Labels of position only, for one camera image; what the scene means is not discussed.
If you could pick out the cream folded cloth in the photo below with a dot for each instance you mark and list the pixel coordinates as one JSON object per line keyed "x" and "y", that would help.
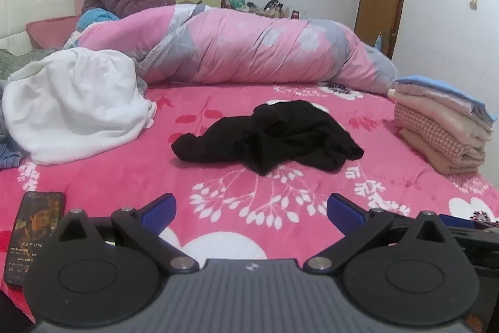
{"x": 456, "y": 122}

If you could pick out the pink pillow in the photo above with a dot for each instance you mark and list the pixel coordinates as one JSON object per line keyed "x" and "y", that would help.
{"x": 50, "y": 30}

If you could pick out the black printed t-shirt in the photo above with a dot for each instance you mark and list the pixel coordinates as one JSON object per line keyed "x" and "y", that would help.
{"x": 280, "y": 138}

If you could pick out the blue face mask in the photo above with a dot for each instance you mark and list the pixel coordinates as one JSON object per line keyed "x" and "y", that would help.
{"x": 381, "y": 41}

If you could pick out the pink floral blanket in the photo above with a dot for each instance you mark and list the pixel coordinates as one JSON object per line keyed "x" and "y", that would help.
{"x": 117, "y": 169}

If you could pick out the blue denim garment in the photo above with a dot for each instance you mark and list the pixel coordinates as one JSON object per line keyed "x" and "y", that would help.
{"x": 11, "y": 157}

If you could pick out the tan folded cloth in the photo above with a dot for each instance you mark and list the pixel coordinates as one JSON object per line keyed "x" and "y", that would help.
{"x": 432, "y": 153}

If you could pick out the blue folded cloth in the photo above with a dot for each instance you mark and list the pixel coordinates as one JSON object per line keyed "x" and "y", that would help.
{"x": 436, "y": 82}

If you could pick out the pink checked folded cloth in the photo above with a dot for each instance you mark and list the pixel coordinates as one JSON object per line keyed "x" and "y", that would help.
{"x": 425, "y": 126}

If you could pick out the pink white headboard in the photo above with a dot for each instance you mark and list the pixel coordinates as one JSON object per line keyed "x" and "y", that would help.
{"x": 39, "y": 1}

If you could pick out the white garment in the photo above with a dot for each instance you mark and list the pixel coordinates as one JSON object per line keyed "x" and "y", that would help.
{"x": 78, "y": 103}

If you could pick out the dresser clutter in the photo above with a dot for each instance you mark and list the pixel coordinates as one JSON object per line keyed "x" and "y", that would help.
{"x": 269, "y": 7}

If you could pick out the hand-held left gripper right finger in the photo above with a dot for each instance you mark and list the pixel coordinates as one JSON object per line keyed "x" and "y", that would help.
{"x": 345, "y": 212}

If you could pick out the green patterned cloth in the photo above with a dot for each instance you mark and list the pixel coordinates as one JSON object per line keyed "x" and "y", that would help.
{"x": 23, "y": 62}

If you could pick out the pink grey floral quilt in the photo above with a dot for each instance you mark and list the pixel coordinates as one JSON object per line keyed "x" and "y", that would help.
{"x": 253, "y": 44}

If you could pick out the light pink folded cloth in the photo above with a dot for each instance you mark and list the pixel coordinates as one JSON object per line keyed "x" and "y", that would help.
{"x": 429, "y": 93}

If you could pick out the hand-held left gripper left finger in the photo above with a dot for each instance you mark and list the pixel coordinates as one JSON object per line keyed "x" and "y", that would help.
{"x": 160, "y": 212}

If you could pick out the black smartphone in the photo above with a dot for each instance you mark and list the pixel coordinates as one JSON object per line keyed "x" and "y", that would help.
{"x": 35, "y": 235}

